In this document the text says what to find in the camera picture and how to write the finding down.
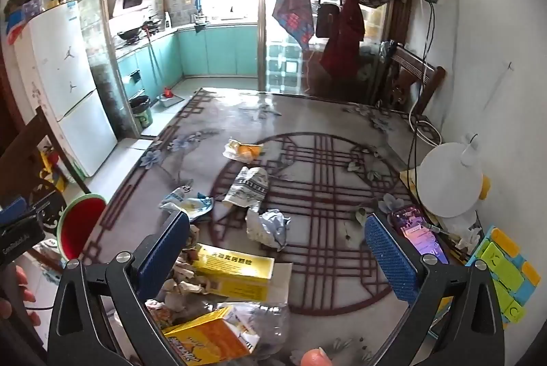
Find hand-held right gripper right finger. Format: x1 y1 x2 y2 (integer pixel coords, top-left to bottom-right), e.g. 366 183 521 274
364 213 509 366

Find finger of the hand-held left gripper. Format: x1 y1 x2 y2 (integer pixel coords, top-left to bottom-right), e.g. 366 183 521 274
0 196 54 226

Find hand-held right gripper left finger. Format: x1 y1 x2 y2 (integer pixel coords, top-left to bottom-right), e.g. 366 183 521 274
46 211 191 366

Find white paper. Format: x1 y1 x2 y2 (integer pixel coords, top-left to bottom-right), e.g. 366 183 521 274
163 248 211 316

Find blue yellow plastic wrapper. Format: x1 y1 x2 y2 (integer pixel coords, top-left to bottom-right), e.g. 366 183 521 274
159 186 214 222

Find red bin with green rim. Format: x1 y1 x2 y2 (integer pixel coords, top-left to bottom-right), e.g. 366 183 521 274
55 195 107 261

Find yellow medicine box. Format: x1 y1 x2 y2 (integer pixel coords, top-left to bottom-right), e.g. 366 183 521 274
190 244 275 301

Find orange cardboard box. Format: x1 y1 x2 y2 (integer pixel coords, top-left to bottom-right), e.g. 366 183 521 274
162 305 261 366

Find patterned paper wrapper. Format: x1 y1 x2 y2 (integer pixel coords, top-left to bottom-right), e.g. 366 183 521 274
222 166 270 210

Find white blue wrapper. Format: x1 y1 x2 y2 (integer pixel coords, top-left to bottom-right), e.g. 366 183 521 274
245 209 292 251

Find clear plastic bag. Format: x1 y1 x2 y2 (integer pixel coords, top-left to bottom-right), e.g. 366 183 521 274
228 300 292 359

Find orange item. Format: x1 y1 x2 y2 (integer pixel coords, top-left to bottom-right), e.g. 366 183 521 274
222 139 264 162

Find person's left hand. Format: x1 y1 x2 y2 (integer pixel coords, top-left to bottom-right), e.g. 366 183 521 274
0 265 41 327

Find person's right hand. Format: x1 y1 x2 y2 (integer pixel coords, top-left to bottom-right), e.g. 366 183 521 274
300 348 333 366

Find purple glossy packet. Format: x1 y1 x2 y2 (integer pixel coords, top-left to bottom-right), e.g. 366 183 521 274
391 206 450 265

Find yellow red floor toys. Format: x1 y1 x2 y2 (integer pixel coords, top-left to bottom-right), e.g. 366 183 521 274
40 147 70 192

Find dark wooden chair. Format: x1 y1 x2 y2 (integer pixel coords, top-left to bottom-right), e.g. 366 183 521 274
0 107 91 231

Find white tissue wad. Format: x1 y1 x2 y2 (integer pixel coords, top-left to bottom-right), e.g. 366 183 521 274
440 220 484 256

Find patterned tablecloth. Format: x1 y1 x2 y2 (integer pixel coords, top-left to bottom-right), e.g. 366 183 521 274
81 87 484 366

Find blue yellow green toy board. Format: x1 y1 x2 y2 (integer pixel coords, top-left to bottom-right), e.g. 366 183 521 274
465 226 542 324

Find white refrigerator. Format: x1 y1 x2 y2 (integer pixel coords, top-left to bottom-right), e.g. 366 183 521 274
16 0 119 178

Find green kitchen waste bin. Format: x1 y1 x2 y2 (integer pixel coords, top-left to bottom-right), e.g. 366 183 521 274
128 95 155 128

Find brown wooden chair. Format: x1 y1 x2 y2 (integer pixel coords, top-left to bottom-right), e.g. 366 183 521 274
385 43 445 115

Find blue box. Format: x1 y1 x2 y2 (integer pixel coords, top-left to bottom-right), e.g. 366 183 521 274
6 2 46 30

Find black wok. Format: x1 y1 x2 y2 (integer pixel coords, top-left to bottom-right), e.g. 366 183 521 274
116 26 143 42

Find teal lower kitchen cabinets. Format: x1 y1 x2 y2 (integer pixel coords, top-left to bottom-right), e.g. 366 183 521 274
115 23 259 102

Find dark red hanging garment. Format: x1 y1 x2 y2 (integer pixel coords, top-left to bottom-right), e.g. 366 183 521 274
320 0 366 81

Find clear plastic storage drawers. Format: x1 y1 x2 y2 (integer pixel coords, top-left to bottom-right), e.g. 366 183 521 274
265 41 309 94

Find black hanging bag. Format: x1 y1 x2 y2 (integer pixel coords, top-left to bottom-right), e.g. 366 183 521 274
315 0 343 40

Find white cable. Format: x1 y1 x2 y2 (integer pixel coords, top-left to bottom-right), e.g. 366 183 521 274
408 0 444 147

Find black cable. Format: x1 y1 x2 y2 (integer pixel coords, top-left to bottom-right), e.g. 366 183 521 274
406 0 439 179

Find mop handle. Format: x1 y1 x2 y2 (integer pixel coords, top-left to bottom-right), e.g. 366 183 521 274
144 28 165 94

